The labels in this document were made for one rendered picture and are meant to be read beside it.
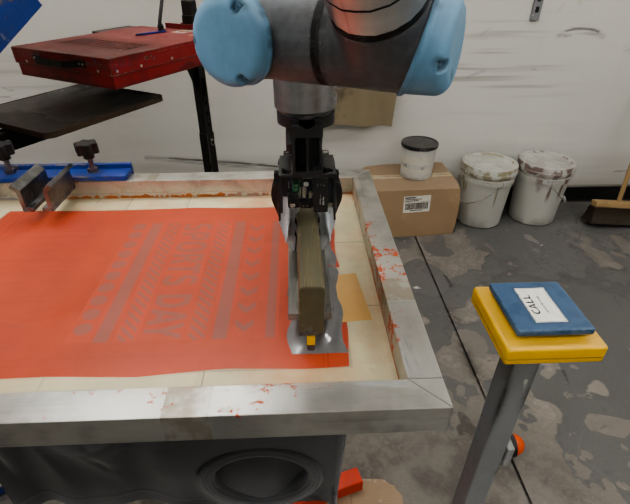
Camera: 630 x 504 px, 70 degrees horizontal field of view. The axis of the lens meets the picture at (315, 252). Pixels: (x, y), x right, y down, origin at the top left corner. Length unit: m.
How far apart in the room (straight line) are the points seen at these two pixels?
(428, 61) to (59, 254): 0.66
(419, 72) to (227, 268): 0.45
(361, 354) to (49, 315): 0.42
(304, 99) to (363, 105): 2.09
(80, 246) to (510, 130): 2.57
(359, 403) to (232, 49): 0.35
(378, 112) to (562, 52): 1.04
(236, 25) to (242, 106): 2.28
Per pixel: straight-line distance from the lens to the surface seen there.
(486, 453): 0.88
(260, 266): 0.71
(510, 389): 0.75
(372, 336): 0.59
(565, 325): 0.65
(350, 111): 2.64
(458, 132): 2.88
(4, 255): 0.88
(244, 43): 0.40
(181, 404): 0.49
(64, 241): 0.87
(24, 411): 0.54
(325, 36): 0.39
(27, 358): 0.66
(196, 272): 0.71
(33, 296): 0.76
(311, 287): 0.50
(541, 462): 1.75
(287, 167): 0.56
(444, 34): 0.36
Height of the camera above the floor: 1.36
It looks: 34 degrees down
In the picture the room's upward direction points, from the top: straight up
